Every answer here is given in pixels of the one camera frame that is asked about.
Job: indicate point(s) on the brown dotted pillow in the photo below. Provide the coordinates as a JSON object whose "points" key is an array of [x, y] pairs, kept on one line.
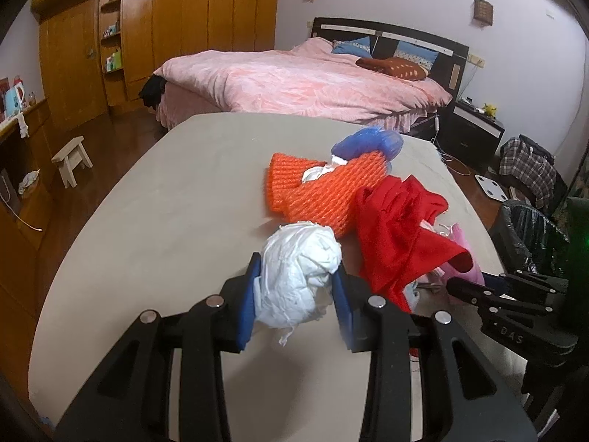
{"points": [[400, 68]]}

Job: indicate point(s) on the wooden dresser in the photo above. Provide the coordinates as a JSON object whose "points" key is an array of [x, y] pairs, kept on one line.
{"points": [[37, 147]]}

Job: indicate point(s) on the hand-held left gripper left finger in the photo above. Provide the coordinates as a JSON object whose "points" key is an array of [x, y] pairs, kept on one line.
{"points": [[246, 304]]}

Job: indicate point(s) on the yellow plush toy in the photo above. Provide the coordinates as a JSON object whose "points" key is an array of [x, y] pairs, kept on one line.
{"points": [[488, 109]]}

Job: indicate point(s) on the white bathroom scale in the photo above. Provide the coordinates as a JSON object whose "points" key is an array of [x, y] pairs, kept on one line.
{"points": [[490, 188]]}

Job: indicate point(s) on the dark bed frame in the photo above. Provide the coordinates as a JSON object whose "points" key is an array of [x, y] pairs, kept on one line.
{"points": [[432, 46]]}

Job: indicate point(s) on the pink plastic bag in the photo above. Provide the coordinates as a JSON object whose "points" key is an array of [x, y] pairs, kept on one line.
{"points": [[469, 271]]}

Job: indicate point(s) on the small desk clock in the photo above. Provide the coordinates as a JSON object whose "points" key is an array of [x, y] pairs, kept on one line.
{"points": [[467, 101]]}

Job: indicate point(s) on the brown wall lamp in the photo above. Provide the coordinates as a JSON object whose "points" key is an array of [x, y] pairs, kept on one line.
{"points": [[483, 13]]}

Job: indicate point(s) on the red gift box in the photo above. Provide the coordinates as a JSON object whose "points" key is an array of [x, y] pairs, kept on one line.
{"points": [[3, 92]]}

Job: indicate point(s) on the bedside wall socket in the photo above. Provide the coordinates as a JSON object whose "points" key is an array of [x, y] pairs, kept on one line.
{"points": [[476, 60]]}

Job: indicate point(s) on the blue pillow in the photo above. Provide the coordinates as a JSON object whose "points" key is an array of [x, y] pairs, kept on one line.
{"points": [[352, 47], [416, 54]]}

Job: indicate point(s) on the red cloth bag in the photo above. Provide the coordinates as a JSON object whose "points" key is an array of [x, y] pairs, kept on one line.
{"points": [[395, 239]]}

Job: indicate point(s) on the blue plastic bag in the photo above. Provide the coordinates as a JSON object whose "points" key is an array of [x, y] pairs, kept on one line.
{"points": [[368, 142]]}

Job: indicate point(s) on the trash bin with black bag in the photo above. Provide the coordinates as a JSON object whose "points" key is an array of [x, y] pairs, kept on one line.
{"points": [[524, 225]]}

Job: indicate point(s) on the plaid bag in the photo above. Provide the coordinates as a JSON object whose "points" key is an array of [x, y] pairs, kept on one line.
{"points": [[529, 165]]}

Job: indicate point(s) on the wooden wardrobe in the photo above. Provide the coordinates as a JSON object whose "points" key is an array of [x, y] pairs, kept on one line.
{"points": [[198, 9]]}

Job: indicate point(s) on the green shelf box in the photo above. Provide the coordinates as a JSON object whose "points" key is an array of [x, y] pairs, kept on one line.
{"points": [[112, 62]]}

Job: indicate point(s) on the white cloth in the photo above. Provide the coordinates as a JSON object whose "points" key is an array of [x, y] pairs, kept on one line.
{"points": [[22, 124]]}

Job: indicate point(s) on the flat brown box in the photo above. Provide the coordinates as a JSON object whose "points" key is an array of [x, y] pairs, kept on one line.
{"points": [[517, 192]]}

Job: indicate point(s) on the small white tissue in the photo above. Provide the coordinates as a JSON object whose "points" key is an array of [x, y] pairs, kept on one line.
{"points": [[313, 174]]}

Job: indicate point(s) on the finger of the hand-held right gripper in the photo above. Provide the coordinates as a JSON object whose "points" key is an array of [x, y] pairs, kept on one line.
{"points": [[469, 292], [529, 281]]}

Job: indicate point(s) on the small wooden stool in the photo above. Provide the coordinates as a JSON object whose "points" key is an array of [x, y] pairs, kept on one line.
{"points": [[69, 147]]}

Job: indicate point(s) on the dark nightstand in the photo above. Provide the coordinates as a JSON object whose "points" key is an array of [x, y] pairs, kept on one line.
{"points": [[469, 142]]}

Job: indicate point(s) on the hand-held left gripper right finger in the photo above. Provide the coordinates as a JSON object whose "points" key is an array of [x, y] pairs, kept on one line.
{"points": [[343, 304]]}

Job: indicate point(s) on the bed with pink blanket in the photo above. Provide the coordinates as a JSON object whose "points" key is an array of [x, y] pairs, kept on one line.
{"points": [[285, 83]]}

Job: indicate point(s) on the white crumpled rag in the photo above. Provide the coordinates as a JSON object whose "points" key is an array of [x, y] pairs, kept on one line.
{"points": [[28, 182]]}

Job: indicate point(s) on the black garment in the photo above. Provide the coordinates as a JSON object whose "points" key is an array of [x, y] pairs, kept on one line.
{"points": [[154, 90]]}

